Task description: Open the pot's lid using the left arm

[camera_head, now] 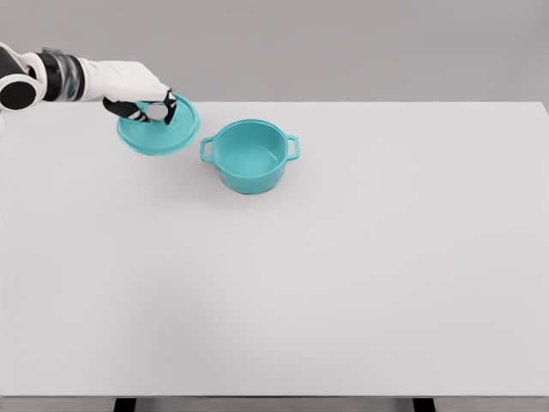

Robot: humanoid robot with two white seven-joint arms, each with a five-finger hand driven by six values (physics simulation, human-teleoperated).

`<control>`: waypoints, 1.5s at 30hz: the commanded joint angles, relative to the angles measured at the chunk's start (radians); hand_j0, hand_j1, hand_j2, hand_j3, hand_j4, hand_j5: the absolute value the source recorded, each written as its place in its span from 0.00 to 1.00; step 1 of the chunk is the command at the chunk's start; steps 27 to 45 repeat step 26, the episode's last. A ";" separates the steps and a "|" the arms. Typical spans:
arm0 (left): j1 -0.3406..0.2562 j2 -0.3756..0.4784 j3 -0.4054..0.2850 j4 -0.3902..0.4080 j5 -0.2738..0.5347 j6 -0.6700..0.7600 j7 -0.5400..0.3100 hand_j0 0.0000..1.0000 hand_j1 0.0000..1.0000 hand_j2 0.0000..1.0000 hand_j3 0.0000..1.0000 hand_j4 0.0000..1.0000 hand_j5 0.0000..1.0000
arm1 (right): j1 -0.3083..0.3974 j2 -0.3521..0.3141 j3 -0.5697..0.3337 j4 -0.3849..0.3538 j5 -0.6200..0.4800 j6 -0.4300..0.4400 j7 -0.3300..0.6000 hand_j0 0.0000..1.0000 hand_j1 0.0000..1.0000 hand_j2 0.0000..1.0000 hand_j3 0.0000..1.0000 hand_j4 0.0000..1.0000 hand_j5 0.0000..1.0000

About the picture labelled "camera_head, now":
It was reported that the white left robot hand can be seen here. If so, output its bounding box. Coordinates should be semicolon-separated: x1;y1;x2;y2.
100;60;178;126

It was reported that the teal pot lid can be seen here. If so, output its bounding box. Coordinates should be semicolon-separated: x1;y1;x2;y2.
116;91;202;156

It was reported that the teal pot with handles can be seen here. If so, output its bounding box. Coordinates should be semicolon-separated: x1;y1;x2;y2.
199;118;300;195

